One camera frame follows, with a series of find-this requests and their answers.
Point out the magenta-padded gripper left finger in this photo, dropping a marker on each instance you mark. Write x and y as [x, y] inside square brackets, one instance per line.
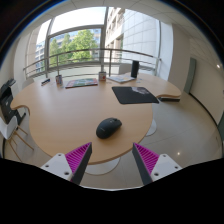
[60, 165]

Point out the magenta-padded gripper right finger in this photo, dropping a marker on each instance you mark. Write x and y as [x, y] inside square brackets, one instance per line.
[160, 166]

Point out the black computer mouse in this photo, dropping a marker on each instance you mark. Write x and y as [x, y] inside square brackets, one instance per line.
[108, 128]

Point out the black printed mouse pad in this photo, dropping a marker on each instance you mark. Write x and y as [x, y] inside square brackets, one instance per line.
[133, 95]

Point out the white chair with wooden legs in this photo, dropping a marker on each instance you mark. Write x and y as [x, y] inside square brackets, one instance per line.
[8, 130]

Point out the black and white printer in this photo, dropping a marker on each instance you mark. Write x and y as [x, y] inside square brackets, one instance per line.
[7, 101]

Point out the small dark desk stapler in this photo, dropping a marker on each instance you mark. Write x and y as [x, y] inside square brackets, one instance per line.
[45, 82]

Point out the small pen cup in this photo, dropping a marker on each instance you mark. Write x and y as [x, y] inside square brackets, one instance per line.
[59, 80]

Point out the red and dark magazine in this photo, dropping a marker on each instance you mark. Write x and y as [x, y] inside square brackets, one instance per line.
[81, 83]

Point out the white chair back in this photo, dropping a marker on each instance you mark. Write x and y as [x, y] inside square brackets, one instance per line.
[27, 82]
[124, 68]

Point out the white and blue booklet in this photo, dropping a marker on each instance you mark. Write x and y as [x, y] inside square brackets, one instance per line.
[121, 79]

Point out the grey-green door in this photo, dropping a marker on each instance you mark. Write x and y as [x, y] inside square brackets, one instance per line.
[190, 75]

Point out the small potted plant mug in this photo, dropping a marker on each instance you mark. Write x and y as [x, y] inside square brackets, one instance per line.
[102, 77]

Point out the black cylindrical bottle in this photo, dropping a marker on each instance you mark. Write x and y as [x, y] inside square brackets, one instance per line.
[134, 69]

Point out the metal balcony railing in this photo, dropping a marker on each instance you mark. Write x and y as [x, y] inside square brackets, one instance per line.
[83, 50]

